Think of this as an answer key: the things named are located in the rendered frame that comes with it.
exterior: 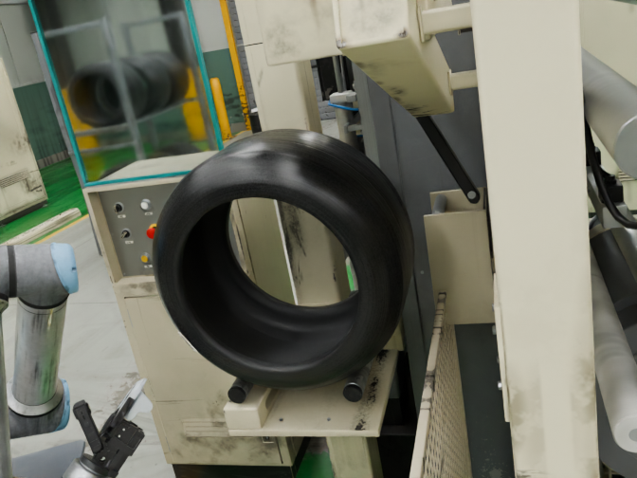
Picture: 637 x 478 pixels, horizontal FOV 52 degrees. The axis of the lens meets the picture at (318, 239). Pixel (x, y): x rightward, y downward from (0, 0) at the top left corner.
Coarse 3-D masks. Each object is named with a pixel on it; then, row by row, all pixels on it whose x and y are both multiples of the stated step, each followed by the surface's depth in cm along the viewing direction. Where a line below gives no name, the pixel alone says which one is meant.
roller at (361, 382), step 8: (368, 368) 152; (352, 376) 147; (360, 376) 147; (368, 376) 151; (352, 384) 144; (360, 384) 145; (344, 392) 144; (352, 392) 144; (360, 392) 144; (352, 400) 145
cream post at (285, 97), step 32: (256, 32) 157; (256, 64) 160; (288, 64) 158; (256, 96) 163; (288, 96) 161; (288, 128) 164; (320, 128) 173; (288, 224) 174; (320, 224) 172; (288, 256) 178; (320, 256) 175; (320, 288) 179; (352, 448) 196
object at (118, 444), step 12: (108, 420) 143; (108, 432) 140; (120, 432) 141; (132, 432) 141; (108, 444) 141; (120, 444) 140; (132, 444) 142; (84, 456) 139; (96, 456) 140; (108, 456) 141; (120, 456) 141; (96, 468) 138; (108, 468) 140
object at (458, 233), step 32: (448, 192) 172; (480, 192) 170; (448, 224) 156; (480, 224) 154; (448, 256) 159; (480, 256) 157; (448, 288) 162; (480, 288) 160; (448, 320) 165; (480, 320) 163
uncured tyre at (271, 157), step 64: (192, 192) 134; (256, 192) 130; (320, 192) 127; (384, 192) 139; (192, 256) 165; (384, 256) 131; (192, 320) 145; (256, 320) 172; (320, 320) 169; (384, 320) 135; (256, 384) 151; (320, 384) 146
